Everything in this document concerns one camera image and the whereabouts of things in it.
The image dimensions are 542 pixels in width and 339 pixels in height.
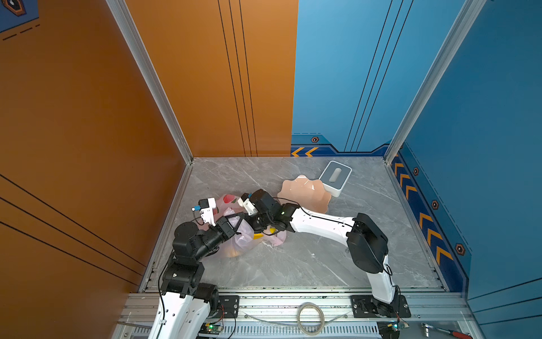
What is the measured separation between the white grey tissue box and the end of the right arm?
1.47 ft

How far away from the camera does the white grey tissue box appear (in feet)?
3.38

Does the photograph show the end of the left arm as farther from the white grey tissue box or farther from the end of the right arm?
the white grey tissue box

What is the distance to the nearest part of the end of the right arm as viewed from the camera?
2.07 ft
